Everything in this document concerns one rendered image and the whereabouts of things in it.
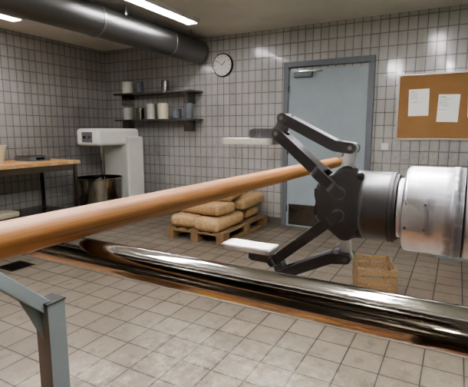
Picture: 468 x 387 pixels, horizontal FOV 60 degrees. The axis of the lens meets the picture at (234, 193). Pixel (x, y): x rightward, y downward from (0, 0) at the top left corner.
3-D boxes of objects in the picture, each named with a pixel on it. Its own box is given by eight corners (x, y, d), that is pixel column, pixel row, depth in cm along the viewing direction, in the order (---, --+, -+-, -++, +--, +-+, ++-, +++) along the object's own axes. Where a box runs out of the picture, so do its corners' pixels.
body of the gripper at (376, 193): (399, 170, 39) (307, 167, 43) (393, 256, 40) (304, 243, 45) (407, 165, 45) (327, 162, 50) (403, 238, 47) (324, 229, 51)
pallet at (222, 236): (223, 246, 455) (223, 233, 453) (166, 237, 494) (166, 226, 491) (267, 224, 559) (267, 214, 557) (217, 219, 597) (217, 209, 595)
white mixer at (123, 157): (100, 228, 539) (95, 127, 519) (67, 223, 571) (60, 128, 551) (149, 214, 626) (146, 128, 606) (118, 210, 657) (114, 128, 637)
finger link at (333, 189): (335, 203, 44) (344, 193, 44) (266, 133, 47) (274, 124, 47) (344, 197, 48) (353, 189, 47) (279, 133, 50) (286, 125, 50)
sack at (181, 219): (195, 229, 472) (195, 216, 470) (169, 226, 486) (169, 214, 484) (218, 219, 528) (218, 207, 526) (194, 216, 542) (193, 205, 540)
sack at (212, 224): (217, 234, 452) (217, 221, 449) (192, 230, 471) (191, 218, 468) (245, 222, 504) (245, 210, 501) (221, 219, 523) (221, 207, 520)
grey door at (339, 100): (365, 236, 497) (374, 54, 465) (279, 226, 552) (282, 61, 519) (367, 234, 505) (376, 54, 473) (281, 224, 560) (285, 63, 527)
